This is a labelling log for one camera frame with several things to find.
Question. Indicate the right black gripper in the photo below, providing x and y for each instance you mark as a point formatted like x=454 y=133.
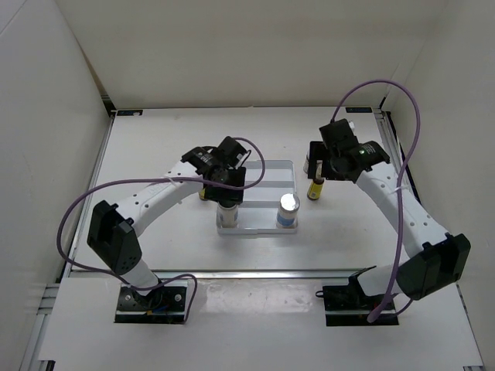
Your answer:
x=318 y=152

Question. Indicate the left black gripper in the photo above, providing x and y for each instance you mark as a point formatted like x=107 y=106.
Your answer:
x=230 y=195

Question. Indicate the yellow label bottle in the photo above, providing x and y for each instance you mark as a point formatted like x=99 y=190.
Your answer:
x=316 y=185
x=202 y=195

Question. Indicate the silver lid white bottle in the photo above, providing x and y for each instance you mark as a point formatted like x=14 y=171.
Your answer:
x=227 y=214

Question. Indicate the silver lid blue bottle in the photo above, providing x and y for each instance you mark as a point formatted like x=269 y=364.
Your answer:
x=287 y=215

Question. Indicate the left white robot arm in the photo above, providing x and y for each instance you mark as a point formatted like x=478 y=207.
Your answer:
x=115 y=228

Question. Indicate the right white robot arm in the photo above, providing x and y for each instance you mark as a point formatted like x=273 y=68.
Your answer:
x=435 y=257

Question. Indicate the right brown spice jar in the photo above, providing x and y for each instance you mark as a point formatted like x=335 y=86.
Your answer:
x=306 y=163

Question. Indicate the white tiered tray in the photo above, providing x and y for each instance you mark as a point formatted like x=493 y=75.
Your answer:
x=258 y=212

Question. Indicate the aluminium frame rail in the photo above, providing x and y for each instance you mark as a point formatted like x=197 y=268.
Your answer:
x=251 y=320

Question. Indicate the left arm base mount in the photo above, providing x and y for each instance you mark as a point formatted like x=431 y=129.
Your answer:
x=168 y=305

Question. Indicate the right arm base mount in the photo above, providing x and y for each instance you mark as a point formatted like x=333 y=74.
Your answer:
x=347 y=305

